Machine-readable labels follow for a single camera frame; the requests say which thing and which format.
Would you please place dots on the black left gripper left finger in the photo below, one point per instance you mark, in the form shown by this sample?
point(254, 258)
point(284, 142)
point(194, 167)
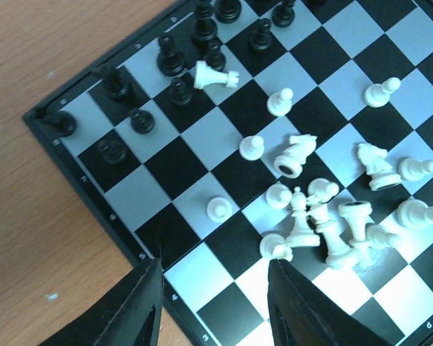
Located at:
point(128, 314)

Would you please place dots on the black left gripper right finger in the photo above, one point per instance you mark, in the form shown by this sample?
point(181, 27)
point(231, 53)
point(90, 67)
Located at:
point(301, 314)

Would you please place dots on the white pawn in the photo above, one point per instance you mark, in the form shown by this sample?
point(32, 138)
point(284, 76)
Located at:
point(278, 196)
point(252, 148)
point(378, 95)
point(219, 209)
point(411, 169)
point(280, 103)
point(321, 190)

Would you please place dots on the black white chessboard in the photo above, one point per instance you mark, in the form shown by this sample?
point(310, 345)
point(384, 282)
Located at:
point(153, 204)

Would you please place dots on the white bishop lying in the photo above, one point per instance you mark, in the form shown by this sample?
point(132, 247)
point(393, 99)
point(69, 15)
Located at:
point(301, 235)

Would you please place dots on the white king lying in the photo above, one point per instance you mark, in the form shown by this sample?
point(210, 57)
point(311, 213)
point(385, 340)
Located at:
point(340, 254)

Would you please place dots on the white knight lying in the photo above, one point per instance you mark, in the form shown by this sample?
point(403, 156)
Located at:
point(291, 161)

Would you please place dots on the black pawn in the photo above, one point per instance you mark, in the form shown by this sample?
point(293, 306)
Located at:
point(260, 39)
point(214, 57)
point(113, 152)
point(283, 14)
point(179, 92)
point(142, 121)

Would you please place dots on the black rook corner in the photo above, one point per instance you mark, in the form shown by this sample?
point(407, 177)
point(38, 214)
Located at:
point(61, 122)

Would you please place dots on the black knight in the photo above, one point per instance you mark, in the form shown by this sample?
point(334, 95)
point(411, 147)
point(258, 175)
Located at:
point(115, 86)

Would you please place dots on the black bishop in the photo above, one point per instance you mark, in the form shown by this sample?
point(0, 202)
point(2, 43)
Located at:
point(170, 61)

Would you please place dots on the black queen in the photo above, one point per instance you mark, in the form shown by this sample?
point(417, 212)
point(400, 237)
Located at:
point(205, 28)

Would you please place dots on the black king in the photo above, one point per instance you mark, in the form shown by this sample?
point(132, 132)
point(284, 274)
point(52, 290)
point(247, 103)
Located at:
point(227, 11)

